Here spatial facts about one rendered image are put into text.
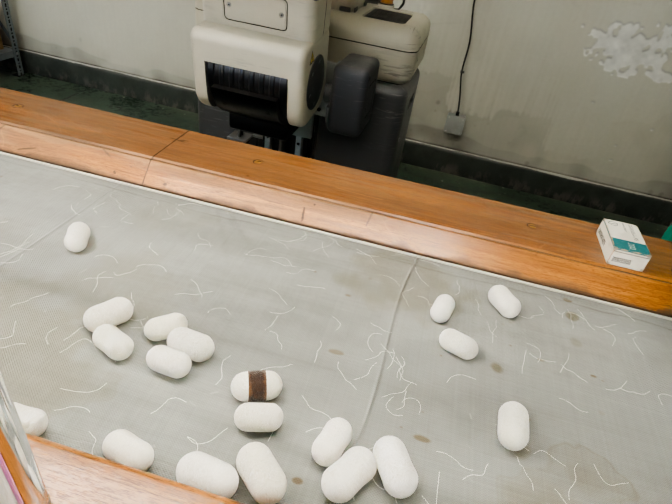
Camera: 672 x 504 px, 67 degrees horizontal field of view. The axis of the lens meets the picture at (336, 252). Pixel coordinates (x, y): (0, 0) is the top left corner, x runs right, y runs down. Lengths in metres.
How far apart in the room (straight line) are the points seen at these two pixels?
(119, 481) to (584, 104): 2.30
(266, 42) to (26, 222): 0.56
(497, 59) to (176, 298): 2.06
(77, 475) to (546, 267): 0.43
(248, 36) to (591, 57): 1.68
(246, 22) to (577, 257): 0.71
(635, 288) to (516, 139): 1.93
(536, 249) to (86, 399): 0.42
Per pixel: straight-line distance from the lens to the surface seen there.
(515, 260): 0.54
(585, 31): 2.37
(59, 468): 0.32
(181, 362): 0.37
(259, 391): 0.35
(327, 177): 0.58
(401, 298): 0.46
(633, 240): 0.59
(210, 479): 0.31
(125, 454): 0.33
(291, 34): 0.98
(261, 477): 0.31
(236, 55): 0.98
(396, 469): 0.32
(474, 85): 2.39
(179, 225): 0.53
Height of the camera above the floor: 1.03
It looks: 35 degrees down
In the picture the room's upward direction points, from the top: 9 degrees clockwise
